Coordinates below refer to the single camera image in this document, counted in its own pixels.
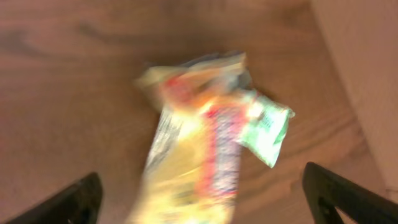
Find yellow snack bag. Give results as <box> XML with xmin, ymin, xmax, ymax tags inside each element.
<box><xmin>126</xmin><ymin>53</ymin><xmax>251</xmax><ymax>223</ymax></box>

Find teal snack packet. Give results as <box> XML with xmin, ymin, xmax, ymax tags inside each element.
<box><xmin>238</xmin><ymin>90</ymin><xmax>295</xmax><ymax>168</ymax></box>

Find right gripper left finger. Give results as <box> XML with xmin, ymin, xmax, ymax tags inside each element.
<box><xmin>6</xmin><ymin>172</ymin><xmax>103</xmax><ymax>224</ymax></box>

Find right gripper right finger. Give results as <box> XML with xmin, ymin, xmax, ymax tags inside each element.
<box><xmin>302</xmin><ymin>162</ymin><xmax>397</xmax><ymax>224</ymax></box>

